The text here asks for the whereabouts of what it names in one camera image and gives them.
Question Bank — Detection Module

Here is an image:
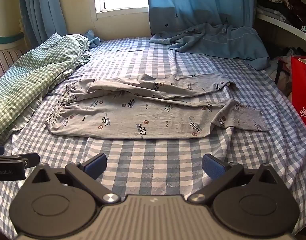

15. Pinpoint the clear plastic bag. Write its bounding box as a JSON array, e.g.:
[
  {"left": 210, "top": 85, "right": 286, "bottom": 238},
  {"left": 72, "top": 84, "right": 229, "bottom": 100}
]
[{"left": 274, "top": 46, "right": 306, "bottom": 98}]

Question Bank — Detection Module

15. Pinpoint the blue blanket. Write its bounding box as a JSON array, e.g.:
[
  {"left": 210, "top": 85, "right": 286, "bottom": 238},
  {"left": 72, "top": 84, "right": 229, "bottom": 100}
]
[{"left": 149, "top": 22, "right": 271, "bottom": 70}]

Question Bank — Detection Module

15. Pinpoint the red bag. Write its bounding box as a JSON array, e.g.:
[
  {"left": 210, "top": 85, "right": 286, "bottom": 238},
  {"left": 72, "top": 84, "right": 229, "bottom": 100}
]
[{"left": 290, "top": 56, "right": 306, "bottom": 138}]

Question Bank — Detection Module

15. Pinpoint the green checked duvet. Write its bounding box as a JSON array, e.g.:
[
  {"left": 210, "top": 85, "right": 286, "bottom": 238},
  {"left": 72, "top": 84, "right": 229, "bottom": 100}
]
[{"left": 0, "top": 32, "right": 92, "bottom": 144}]

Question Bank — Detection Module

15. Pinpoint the blue checked bed sheet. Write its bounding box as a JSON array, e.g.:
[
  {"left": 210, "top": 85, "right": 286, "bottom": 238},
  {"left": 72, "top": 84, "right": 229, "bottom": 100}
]
[{"left": 0, "top": 36, "right": 306, "bottom": 238}]

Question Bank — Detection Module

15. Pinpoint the small blue cloth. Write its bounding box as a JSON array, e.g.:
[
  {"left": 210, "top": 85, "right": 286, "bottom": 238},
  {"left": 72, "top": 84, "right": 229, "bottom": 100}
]
[{"left": 84, "top": 29, "right": 101, "bottom": 49}]

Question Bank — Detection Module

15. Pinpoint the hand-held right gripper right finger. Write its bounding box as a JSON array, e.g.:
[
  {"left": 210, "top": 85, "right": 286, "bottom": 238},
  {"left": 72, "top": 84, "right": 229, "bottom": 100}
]
[{"left": 187, "top": 154, "right": 279, "bottom": 204}]

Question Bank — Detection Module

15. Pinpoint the striped mattress side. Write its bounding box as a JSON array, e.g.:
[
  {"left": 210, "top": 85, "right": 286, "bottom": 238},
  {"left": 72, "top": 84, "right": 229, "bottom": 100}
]
[{"left": 0, "top": 49, "right": 24, "bottom": 87}]

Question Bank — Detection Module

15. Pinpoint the grey printed t-shirt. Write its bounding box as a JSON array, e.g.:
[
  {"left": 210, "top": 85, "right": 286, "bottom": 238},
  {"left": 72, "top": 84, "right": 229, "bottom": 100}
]
[{"left": 44, "top": 73, "right": 270, "bottom": 140}]

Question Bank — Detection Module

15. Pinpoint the white furniture with teal trim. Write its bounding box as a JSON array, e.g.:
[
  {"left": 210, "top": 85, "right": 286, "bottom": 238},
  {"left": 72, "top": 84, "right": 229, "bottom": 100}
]
[{"left": 0, "top": 31, "right": 24, "bottom": 52}]

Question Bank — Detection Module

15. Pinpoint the blue star curtain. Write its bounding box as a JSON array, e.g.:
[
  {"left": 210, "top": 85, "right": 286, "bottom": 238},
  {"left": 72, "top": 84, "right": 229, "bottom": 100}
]
[
  {"left": 18, "top": 0, "right": 68, "bottom": 48},
  {"left": 148, "top": 0, "right": 256, "bottom": 38}
]

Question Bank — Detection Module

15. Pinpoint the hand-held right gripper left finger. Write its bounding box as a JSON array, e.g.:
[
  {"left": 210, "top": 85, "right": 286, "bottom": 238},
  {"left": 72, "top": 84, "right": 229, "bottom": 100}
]
[{"left": 30, "top": 152, "right": 121, "bottom": 204}]

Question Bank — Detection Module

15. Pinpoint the white curved shelf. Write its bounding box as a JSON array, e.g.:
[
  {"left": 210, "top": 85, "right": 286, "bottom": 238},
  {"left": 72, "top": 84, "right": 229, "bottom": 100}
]
[{"left": 255, "top": 12, "right": 306, "bottom": 43}]

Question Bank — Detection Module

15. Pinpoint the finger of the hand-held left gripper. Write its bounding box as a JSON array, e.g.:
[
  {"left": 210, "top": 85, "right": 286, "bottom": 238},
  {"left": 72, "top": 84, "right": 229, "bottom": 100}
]
[{"left": 0, "top": 152, "right": 40, "bottom": 168}]

